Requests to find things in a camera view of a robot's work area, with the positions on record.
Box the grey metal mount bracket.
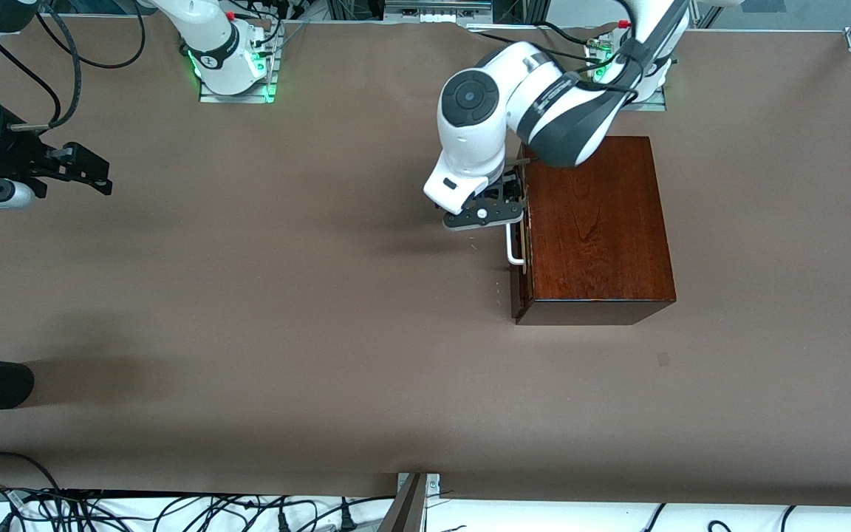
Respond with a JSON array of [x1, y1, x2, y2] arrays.
[[380, 472, 442, 532]]

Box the tangled black cables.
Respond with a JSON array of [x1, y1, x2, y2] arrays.
[[0, 484, 397, 532]]

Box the dark brown wooden cabinet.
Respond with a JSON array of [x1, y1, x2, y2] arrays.
[[512, 135, 677, 327]]

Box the black looping cable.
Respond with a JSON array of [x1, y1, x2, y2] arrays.
[[34, 0, 147, 71]]

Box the brown table cover sheet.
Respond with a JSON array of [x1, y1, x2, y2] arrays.
[[0, 16, 851, 511]]

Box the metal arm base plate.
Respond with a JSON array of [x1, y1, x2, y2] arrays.
[[199, 33, 279, 104], [589, 41, 667, 112]]

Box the thin black cable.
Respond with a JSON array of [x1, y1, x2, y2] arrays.
[[0, 31, 61, 125]]

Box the wooden drawer with white handle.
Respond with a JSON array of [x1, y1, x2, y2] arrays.
[[505, 157, 535, 320]]

